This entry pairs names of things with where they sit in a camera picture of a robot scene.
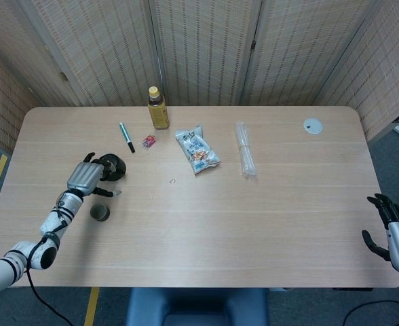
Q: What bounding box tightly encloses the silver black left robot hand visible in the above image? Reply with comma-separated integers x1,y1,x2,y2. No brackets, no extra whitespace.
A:
66,152,123,199

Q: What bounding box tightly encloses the black teapot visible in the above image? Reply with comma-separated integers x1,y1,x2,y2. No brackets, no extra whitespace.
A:
99,153,128,182

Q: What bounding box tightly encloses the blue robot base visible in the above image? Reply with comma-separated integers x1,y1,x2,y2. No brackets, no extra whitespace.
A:
125,287,271,326

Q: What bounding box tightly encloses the small green-grey cup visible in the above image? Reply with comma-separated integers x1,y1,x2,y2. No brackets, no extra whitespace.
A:
90,203,111,221

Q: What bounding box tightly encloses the green black marker pen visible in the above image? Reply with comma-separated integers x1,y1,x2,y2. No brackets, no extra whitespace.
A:
119,122,136,153

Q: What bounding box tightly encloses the red wrapped candy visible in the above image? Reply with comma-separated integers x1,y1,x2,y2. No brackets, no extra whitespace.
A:
140,134,157,150

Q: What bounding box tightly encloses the yellow tea bottle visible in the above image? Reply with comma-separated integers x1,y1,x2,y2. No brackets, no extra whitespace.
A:
147,86,170,130

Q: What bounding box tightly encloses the white blue snack bag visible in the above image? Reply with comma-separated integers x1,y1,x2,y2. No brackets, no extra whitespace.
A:
174,124,221,176

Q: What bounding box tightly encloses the clear straw bundle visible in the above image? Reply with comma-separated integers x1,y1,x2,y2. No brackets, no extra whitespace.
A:
234,121,259,180

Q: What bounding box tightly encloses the bamboo folding screen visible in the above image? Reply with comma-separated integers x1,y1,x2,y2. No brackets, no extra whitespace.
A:
0,0,399,153

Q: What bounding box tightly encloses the black floor cable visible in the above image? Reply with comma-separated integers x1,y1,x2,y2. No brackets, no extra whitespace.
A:
342,298,399,326

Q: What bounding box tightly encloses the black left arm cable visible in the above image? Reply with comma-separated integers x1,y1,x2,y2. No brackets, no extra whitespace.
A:
25,237,75,326

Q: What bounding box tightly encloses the white round cable grommet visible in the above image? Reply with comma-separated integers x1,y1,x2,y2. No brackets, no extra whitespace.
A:
303,117,324,135

